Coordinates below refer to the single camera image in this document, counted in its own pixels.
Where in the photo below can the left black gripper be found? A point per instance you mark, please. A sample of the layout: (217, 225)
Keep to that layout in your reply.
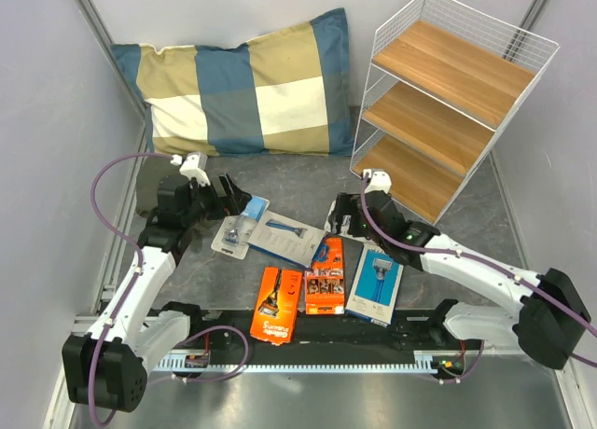
(232, 203)

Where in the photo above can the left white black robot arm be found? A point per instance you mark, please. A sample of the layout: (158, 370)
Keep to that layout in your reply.
(108, 366)

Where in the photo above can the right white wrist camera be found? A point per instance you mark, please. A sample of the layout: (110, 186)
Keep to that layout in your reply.
(376, 180)

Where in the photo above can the orange Gillette Fusion box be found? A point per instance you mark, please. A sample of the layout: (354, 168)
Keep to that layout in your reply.
(276, 309)

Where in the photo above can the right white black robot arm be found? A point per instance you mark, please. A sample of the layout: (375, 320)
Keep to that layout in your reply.
(541, 312)

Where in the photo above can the white blue razor box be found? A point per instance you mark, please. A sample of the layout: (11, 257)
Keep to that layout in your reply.
(286, 238)

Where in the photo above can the orange Styler razor box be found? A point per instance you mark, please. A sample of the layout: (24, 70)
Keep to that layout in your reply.
(324, 281)

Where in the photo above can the white wire wooden shelf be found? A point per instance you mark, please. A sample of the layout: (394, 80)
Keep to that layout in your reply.
(444, 81)

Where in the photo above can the blue Harry's razor box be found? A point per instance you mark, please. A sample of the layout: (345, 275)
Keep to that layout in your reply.
(375, 286)

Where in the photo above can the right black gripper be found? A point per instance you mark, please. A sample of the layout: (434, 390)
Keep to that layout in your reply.
(345, 204)

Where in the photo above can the light blue cable duct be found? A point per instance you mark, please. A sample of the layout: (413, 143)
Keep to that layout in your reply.
(181, 363)

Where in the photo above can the olive green cloth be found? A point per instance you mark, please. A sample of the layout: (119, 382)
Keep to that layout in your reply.
(152, 171)

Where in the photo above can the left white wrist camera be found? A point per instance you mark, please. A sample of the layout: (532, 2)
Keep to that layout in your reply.
(192, 166)

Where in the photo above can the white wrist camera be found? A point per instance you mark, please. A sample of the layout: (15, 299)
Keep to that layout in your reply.
(376, 180)
(192, 166)

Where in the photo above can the blue beige checkered pillow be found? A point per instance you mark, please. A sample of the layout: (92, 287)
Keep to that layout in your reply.
(283, 92)

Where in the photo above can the clear blister razor pack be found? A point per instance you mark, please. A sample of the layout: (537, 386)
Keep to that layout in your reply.
(235, 231)

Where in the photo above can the white Gillette SkinGuard pack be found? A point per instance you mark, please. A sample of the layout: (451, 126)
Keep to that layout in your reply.
(344, 221)

